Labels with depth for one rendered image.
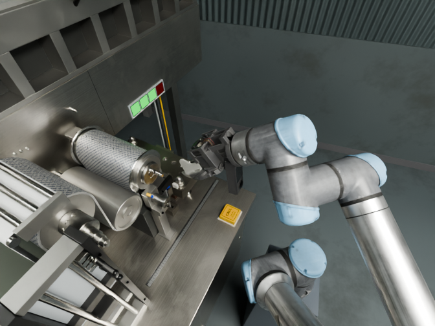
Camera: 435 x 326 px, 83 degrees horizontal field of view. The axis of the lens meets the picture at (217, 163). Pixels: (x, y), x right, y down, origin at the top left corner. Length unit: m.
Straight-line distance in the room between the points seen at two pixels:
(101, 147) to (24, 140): 0.21
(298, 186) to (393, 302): 0.24
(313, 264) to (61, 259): 0.64
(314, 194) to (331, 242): 1.76
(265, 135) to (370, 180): 0.21
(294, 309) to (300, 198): 0.32
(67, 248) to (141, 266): 0.56
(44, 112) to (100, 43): 0.30
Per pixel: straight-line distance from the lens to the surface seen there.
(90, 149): 0.88
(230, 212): 1.08
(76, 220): 0.64
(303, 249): 0.83
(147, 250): 1.07
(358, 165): 0.52
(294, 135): 0.42
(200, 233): 1.06
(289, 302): 0.70
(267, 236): 2.08
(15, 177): 0.67
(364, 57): 2.28
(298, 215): 0.45
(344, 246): 2.24
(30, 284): 0.53
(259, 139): 0.45
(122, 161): 0.80
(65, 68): 0.96
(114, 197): 0.81
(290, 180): 0.44
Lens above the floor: 1.87
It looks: 50 degrees down
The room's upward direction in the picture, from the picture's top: straight up
